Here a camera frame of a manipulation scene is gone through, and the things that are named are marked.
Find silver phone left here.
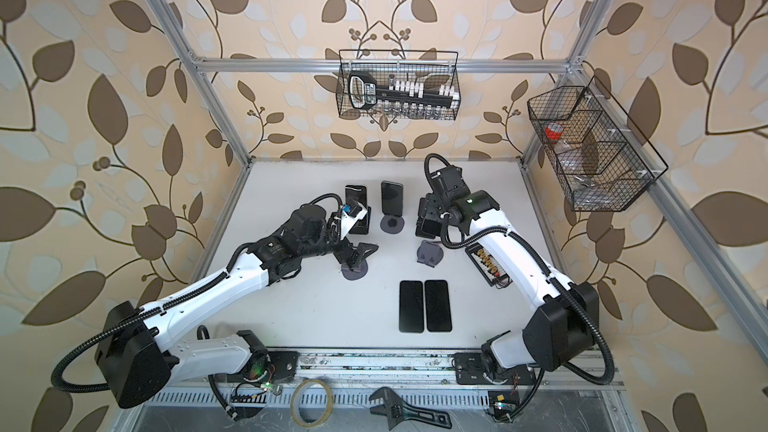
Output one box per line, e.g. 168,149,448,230
344,185,368,209

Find black wire basket right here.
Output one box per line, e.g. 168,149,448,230
527,77,668,212

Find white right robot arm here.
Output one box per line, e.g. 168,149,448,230
417,153,616,385

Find black wire basket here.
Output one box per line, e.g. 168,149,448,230
527,77,668,212
335,48,462,121

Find black flat phone stand left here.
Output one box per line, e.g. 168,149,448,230
349,207,371,235

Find black adjustable wrench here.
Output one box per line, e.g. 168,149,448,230
368,387,453,431

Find grey round stand front right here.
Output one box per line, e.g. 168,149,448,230
417,240,444,268

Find tape roll ring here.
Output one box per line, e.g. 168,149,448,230
290,377,335,430

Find black wire basket back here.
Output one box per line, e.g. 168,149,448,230
335,48,462,121

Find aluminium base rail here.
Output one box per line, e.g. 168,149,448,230
119,346,625,409

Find purple phone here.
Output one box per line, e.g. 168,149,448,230
415,193,444,239

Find grey round phone stand back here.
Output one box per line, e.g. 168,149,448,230
380,215,405,235

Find black socket set tool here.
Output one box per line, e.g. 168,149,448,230
346,72,461,110

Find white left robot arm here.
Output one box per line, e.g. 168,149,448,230
51,194,378,409

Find black phone stand front left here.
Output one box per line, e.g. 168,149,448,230
341,259,369,281

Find black charging board yellow plugs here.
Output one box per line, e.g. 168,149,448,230
465,244,512,289

